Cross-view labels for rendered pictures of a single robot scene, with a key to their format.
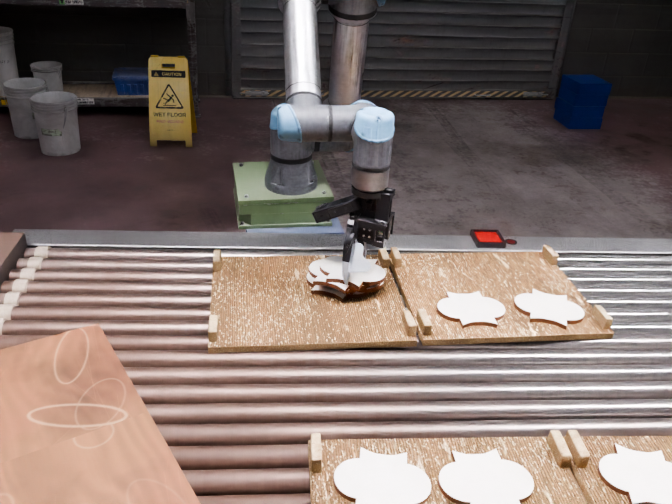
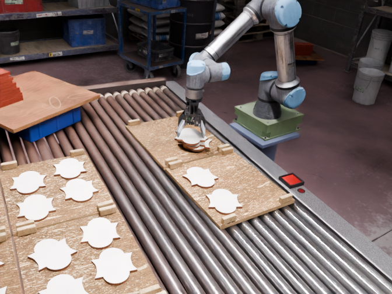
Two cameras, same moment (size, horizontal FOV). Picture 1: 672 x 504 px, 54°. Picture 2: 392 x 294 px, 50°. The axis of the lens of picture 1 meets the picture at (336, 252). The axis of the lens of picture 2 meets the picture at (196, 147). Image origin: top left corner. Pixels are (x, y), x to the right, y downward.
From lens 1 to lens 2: 169 cm
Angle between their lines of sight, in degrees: 57
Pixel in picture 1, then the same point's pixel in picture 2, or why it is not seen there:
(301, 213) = (255, 126)
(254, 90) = not seen: outside the picture
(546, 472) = (92, 206)
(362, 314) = (172, 151)
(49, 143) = (355, 94)
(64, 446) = (41, 104)
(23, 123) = not seen: hidden behind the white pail
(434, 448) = (94, 178)
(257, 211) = (240, 115)
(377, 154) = (188, 80)
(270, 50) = not seen: outside the picture
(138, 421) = (55, 109)
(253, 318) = (150, 129)
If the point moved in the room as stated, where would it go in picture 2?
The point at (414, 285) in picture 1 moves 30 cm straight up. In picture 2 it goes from (209, 161) to (216, 97)
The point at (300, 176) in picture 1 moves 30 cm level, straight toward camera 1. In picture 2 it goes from (261, 108) to (209, 115)
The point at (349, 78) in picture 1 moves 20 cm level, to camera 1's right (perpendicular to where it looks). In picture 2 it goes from (278, 63) to (303, 79)
